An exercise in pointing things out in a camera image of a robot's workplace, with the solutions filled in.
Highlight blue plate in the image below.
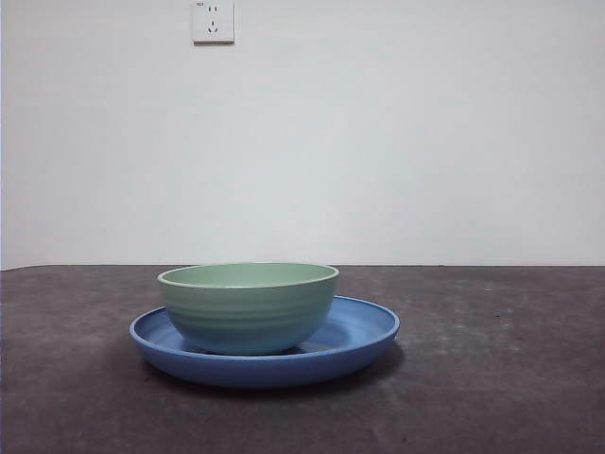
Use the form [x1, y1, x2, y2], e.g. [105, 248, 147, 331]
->
[129, 295, 401, 390]

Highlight green ribbed bowl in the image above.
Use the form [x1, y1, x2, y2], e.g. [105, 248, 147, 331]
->
[157, 262, 341, 355]

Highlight white wall socket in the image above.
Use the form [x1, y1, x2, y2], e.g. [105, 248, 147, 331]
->
[192, 0, 235, 46]

